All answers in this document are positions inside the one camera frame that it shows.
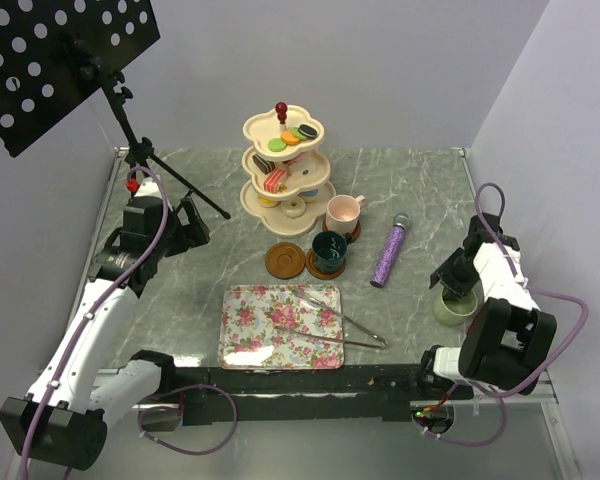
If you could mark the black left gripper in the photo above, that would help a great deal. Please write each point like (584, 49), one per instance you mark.
(190, 235)

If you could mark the brown wooden saucer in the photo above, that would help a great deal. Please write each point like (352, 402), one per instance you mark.
(285, 260)
(342, 232)
(316, 272)

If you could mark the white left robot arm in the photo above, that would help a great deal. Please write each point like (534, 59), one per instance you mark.
(65, 417)

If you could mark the pink cup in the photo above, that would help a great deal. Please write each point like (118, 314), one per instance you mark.
(342, 208)

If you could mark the metal serving tongs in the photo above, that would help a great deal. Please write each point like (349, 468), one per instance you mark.
(380, 343)

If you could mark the red glitter microphone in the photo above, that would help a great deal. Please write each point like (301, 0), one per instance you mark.
(472, 327)

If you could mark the white glazed donut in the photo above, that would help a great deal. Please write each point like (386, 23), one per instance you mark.
(293, 208)

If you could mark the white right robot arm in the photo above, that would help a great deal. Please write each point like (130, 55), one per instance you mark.
(508, 336)

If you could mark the blue glazed donut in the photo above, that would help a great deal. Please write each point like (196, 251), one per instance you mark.
(310, 195)

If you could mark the white cake slice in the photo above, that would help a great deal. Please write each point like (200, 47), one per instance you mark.
(302, 168)

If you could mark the colourful macarons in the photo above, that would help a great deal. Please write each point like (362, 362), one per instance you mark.
(308, 131)

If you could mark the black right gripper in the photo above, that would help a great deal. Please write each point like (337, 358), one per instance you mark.
(443, 273)

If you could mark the pink cake slice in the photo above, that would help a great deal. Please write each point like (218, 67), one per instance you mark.
(295, 160)

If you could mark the black perforated music stand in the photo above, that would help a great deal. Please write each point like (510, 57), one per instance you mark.
(55, 54)

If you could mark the red striped cake slice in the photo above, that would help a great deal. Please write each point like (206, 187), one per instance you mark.
(275, 181)

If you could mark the floral serving tray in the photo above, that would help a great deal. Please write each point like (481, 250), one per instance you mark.
(248, 339)

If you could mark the light green cup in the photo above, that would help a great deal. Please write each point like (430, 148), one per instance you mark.
(453, 312)

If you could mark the purple glitter microphone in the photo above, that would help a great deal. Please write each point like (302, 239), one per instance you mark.
(391, 249)

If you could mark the cream three-tier cake stand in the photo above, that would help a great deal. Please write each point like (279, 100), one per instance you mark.
(258, 130)

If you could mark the dark green mug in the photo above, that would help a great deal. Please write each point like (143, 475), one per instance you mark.
(328, 257)

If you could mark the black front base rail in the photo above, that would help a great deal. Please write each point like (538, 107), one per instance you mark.
(349, 392)

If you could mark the chocolate cake slice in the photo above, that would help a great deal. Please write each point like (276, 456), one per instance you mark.
(265, 166)

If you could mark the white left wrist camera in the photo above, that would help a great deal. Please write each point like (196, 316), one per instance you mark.
(145, 194)

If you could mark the orange macaron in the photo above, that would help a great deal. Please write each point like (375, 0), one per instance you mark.
(289, 139)

